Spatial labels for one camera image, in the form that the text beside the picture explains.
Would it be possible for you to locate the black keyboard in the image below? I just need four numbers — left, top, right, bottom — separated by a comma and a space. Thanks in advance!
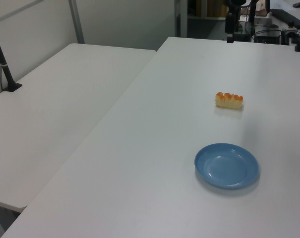
269, 8, 300, 28

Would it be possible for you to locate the silver metal bracket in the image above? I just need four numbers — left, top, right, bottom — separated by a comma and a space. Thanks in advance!
281, 21, 300, 46

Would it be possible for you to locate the black upright pole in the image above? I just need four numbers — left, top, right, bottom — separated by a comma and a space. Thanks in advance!
248, 0, 257, 25

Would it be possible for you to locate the black electronics box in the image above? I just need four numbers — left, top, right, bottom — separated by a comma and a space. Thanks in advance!
253, 29, 282, 45

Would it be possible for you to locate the blue round plate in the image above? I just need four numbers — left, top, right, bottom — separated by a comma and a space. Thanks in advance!
194, 142, 260, 190

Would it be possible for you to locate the bread loaf with orange topping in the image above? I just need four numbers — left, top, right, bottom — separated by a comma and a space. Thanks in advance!
215, 91, 245, 110

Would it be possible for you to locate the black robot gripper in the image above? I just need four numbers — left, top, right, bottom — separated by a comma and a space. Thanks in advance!
223, 0, 247, 44

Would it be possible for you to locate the black camera stand pole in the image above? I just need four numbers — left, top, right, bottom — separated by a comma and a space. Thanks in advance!
0, 20, 23, 93

